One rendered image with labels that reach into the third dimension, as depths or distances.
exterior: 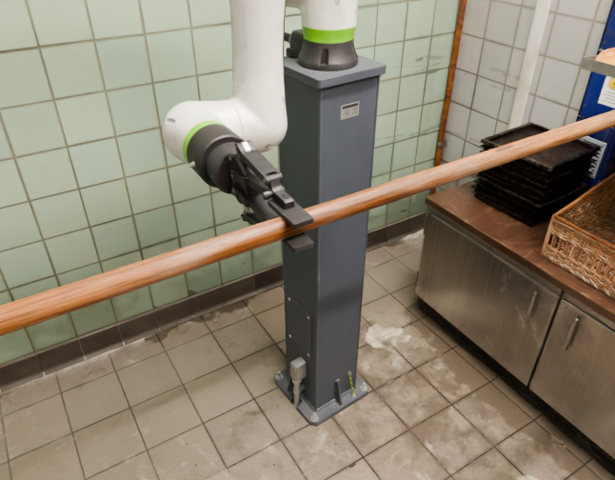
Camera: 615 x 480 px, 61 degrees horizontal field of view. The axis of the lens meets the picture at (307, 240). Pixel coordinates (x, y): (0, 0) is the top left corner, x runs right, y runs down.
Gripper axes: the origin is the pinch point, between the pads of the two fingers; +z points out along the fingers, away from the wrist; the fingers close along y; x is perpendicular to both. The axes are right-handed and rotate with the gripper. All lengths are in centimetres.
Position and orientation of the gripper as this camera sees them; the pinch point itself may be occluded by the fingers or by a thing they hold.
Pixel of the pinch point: (290, 223)
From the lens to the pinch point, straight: 68.9
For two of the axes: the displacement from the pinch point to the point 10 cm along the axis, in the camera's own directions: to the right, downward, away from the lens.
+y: 0.0, 8.2, 5.8
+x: -8.5, 3.0, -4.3
